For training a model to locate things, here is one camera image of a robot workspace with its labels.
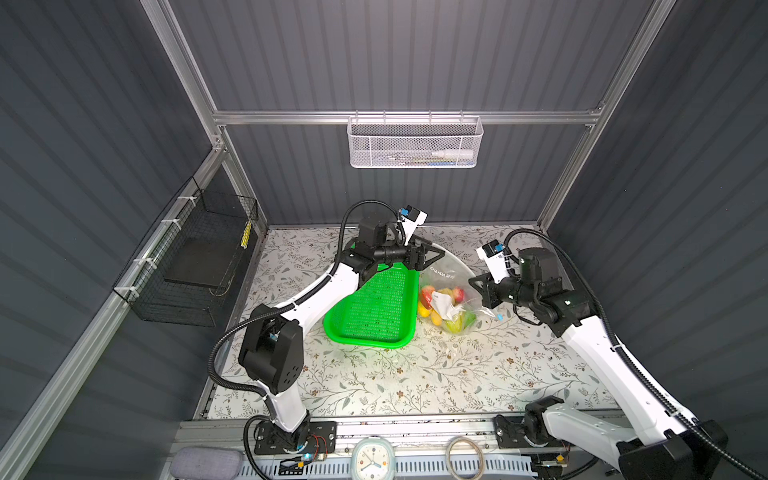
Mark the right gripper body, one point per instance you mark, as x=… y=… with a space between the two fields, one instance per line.
x=510 y=290

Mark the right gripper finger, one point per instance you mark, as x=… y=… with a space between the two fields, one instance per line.
x=489 y=296
x=482 y=281

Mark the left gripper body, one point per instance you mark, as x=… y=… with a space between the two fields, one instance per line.
x=393 y=253

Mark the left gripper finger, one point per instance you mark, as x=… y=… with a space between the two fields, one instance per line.
x=428 y=246
x=420 y=263

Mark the red apple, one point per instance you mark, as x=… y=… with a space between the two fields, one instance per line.
x=425 y=296

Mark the clear zip top bag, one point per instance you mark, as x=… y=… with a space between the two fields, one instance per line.
x=445 y=298

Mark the light green fruit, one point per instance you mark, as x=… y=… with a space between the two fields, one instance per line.
x=454 y=325

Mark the green plastic basket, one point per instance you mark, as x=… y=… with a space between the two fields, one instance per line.
x=382 y=314

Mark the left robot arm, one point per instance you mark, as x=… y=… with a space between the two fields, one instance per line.
x=272 y=348

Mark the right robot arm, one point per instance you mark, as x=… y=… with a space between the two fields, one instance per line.
x=663 y=439

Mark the white analog clock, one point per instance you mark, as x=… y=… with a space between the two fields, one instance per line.
x=373 y=458

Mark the grey cloth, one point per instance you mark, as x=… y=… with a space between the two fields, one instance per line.
x=204 y=463

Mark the white wire mesh basket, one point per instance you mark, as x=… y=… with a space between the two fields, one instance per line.
x=414 y=142

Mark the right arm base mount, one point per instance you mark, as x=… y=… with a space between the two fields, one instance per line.
x=520 y=431

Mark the black wire basket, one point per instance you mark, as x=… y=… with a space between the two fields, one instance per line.
x=192 y=273

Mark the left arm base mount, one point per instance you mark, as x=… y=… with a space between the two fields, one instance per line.
x=312 y=436

